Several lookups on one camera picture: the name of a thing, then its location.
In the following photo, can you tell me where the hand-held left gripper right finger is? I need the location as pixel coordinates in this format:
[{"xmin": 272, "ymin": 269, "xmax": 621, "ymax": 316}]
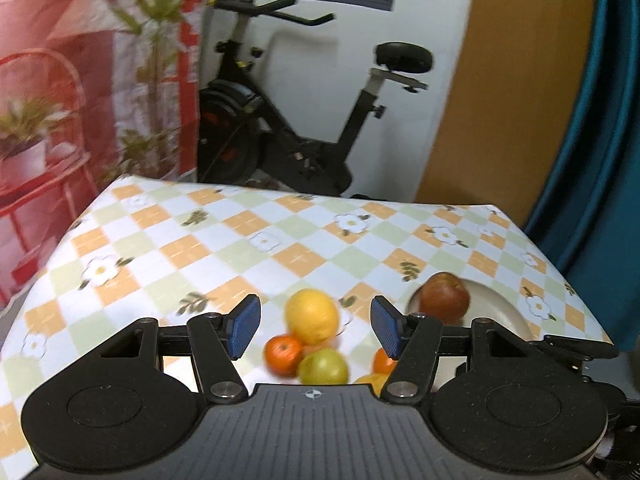
[{"xmin": 370, "ymin": 296, "xmax": 535, "ymax": 405}]

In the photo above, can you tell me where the green apple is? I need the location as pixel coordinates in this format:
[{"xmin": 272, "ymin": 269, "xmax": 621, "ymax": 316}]
[{"xmin": 298, "ymin": 348, "xmax": 350, "ymax": 386}]

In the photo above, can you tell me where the smooth red pomegranate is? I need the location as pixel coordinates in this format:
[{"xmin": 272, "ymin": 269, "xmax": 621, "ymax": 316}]
[{"xmin": 418, "ymin": 272, "xmax": 471, "ymax": 322}]

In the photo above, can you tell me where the red floral printed curtain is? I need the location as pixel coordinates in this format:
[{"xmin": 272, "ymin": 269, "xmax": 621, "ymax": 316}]
[{"xmin": 0, "ymin": 0, "xmax": 211, "ymax": 311}]

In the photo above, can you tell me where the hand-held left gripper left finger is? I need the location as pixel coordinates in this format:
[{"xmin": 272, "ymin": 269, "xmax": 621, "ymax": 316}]
[{"xmin": 100, "ymin": 294, "xmax": 262, "ymax": 404}]

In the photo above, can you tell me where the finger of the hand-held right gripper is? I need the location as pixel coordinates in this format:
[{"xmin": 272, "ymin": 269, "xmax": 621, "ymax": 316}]
[{"xmin": 530, "ymin": 334, "xmax": 620, "ymax": 369}]

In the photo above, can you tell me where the black exercise bike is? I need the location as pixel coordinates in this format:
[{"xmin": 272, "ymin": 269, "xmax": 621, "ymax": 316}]
[{"xmin": 197, "ymin": 0, "xmax": 436, "ymax": 201}]

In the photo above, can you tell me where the checkered floral tablecloth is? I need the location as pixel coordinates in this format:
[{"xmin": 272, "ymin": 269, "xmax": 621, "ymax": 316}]
[{"xmin": 0, "ymin": 172, "xmax": 616, "ymax": 480}]

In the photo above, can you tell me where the brown wooden door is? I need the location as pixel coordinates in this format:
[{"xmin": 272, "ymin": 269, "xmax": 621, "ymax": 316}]
[{"xmin": 415, "ymin": 0, "xmax": 601, "ymax": 231}]

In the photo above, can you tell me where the teal curtain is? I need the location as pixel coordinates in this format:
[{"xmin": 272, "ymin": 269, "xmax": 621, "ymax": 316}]
[{"xmin": 522, "ymin": 0, "xmax": 640, "ymax": 356}]

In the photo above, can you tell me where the small orange tangerine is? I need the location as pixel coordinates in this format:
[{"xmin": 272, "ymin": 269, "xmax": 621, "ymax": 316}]
[
  {"xmin": 372, "ymin": 347, "xmax": 398, "ymax": 376},
  {"xmin": 264, "ymin": 335, "xmax": 305, "ymax": 378}
]

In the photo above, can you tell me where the large yellow lemon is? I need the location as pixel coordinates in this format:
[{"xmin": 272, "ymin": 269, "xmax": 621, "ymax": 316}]
[
  {"xmin": 354, "ymin": 372, "xmax": 391, "ymax": 391},
  {"xmin": 285, "ymin": 288, "xmax": 341, "ymax": 345}
]

